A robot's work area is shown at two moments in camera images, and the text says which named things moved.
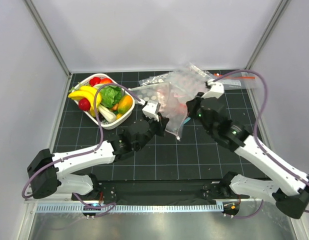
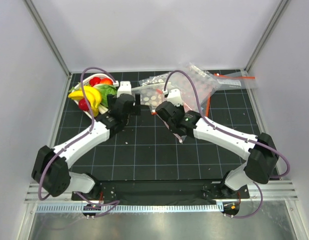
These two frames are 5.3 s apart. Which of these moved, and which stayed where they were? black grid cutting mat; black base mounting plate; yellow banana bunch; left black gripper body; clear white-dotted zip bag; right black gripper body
Moved: left black gripper body; right black gripper body
Stayed: yellow banana bunch; clear white-dotted zip bag; black base mounting plate; black grid cutting mat
